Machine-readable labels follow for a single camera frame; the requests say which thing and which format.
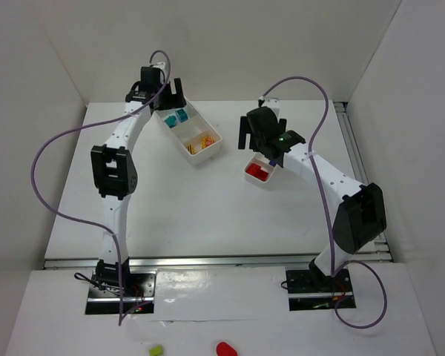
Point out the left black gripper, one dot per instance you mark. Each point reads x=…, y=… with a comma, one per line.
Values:
x=171, y=99

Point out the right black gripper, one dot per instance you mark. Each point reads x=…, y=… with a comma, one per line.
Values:
x=253, y=136

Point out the teal rounded bird lego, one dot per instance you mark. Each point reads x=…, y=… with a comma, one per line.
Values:
x=171, y=121

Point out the long teal lego brick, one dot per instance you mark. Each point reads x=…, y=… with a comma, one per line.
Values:
x=182, y=115

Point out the multicolour lego tower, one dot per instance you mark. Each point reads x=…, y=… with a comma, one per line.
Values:
x=207, y=141

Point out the red sloped lego brick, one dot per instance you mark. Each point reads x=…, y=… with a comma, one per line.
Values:
x=252, y=168

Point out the white divided container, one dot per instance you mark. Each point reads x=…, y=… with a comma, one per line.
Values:
x=259, y=159
x=191, y=132

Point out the red curved lego brick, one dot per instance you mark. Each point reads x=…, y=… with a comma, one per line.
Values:
x=261, y=175

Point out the orange lego brick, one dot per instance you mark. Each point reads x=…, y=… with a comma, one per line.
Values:
x=192, y=149

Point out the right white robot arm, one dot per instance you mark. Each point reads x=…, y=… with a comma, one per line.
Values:
x=355, y=212

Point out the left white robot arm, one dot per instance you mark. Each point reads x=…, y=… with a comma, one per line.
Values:
x=114, y=172

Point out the red object at edge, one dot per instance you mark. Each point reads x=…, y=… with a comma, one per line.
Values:
x=224, y=349

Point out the green lego outside workspace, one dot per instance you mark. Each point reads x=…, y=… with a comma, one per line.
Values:
x=156, y=351

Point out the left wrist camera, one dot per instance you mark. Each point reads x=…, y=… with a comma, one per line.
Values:
x=161, y=65

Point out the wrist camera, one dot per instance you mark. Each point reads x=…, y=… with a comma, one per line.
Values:
x=270, y=102
x=161, y=65

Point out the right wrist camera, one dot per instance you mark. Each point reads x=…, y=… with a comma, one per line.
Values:
x=270, y=102

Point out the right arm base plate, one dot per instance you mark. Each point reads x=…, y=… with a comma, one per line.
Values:
x=305, y=294

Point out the aluminium rail right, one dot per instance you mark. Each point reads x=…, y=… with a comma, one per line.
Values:
x=380, y=243

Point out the aluminium rail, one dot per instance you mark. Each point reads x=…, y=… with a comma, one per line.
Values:
x=380, y=243
x=189, y=262

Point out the aluminium rail front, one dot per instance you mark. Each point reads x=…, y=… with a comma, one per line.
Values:
x=189, y=262

